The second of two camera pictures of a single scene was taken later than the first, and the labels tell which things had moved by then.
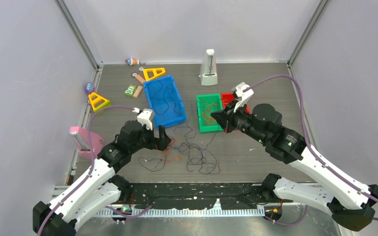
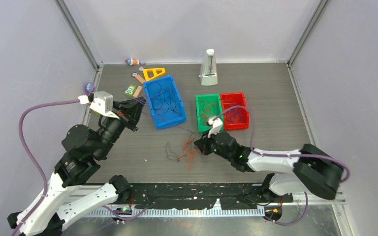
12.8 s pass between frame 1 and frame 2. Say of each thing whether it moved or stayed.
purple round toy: stayed
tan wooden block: stayed
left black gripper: moved
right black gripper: moved
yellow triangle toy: stayed
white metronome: stayed
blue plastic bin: stayed
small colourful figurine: stayed
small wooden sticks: stayed
